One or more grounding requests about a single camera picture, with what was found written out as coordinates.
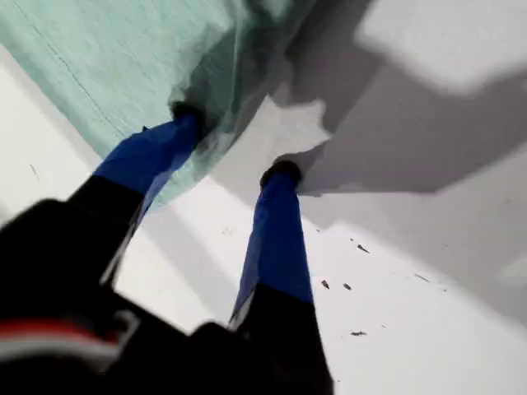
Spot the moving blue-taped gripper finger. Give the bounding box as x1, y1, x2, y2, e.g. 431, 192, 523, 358
65, 100, 206, 250

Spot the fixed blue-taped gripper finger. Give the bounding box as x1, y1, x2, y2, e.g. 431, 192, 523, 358
227, 159, 334, 380

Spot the pale green T-shirt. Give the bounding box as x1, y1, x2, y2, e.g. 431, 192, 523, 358
0, 0, 322, 213

